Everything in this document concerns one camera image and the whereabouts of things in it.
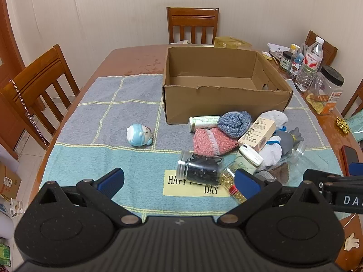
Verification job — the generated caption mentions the green packet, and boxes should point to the green packet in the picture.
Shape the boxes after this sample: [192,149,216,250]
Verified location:
[0,244,12,267]

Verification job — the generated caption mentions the yellow tissue pack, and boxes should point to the yellow tissue pack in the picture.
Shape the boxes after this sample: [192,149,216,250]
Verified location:
[214,36,252,50]

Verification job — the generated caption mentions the blue knit sock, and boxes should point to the blue knit sock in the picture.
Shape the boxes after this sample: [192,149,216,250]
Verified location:
[217,111,252,138]

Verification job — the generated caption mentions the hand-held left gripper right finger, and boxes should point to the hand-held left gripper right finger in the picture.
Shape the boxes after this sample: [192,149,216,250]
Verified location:
[217,169,326,228]

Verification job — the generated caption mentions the clear water bottle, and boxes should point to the clear water bottle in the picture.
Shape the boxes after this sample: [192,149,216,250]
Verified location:
[295,36,324,91]

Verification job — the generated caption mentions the large jar with black lid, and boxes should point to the large jar with black lid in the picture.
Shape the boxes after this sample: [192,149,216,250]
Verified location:
[306,65,344,116]

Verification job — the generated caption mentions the blue white toy figurine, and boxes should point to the blue white toy figurine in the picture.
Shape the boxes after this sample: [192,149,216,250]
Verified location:
[126,124,154,147]

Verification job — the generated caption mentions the cardboard box with labels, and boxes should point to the cardboard box with labels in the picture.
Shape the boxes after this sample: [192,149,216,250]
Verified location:
[0,161,22,200]

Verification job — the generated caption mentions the dark-lidded small jar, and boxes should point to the dark-lidded small jar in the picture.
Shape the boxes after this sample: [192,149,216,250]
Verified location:
[279,51,294,71]

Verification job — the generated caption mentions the wooden door frame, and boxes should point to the wooden door frame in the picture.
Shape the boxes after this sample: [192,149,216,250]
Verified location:
[0,0,26,88]

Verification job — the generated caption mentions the round plastic lid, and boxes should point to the round plastic lid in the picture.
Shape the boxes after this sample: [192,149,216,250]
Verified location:
[257,171,277,182]

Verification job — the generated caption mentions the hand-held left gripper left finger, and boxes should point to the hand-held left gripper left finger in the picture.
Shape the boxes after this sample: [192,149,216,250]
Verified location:
[28,168,142,227]

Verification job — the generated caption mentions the white green patterned box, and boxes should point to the white green patterned box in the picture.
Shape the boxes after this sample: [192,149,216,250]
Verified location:
[189,115,221,133]
[236,144,264,175]

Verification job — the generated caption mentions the black phone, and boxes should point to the black phone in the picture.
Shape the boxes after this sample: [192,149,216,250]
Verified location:
[342,146,359,176]

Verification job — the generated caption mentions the jar of yellow capsules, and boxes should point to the jar of yellow capsules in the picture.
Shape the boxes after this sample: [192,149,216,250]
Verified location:
[220,161,247,204]

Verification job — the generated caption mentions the gold snowflake ornament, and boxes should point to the gold snowflake ornament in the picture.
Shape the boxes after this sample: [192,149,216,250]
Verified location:
[336,117,352,134]

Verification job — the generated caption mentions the brown cardboard box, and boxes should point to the brown cardboard box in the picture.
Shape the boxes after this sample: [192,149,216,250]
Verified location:
[162,46,293,124]

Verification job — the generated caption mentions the metal chain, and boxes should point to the metal chain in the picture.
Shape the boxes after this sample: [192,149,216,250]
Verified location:
[8,80,50,148]

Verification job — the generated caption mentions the white papers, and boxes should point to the white papers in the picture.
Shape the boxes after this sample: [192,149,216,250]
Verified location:
[267,42,290,54]

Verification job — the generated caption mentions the clear jar with black contents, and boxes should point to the clear jar with black contents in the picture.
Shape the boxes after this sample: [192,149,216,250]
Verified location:
[176,150,224,186]

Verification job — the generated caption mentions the pink knit sock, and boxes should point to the pink knit sock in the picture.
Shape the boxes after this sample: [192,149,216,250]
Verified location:
[193,127,239,156]

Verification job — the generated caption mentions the blue checked towel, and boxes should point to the blue checked towel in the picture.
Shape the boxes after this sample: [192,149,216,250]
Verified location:
[37,74,345,224]

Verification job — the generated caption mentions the beige small carton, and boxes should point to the beige small carton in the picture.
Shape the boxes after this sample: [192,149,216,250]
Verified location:
[238,117,276,153]

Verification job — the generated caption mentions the teal packet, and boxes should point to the teal packet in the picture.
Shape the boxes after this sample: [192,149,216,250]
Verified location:
[347,115,363,142]

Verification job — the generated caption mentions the wooden chair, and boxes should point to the wooden chair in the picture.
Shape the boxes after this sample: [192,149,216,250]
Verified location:
[342,79,363,119]
[305,31,338,66]
[166,7,219,45]
[0,44,81,151]

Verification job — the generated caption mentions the grey toy figure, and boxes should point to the grey toy figure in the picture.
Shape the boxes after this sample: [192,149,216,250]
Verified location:
[274,127,304,155]

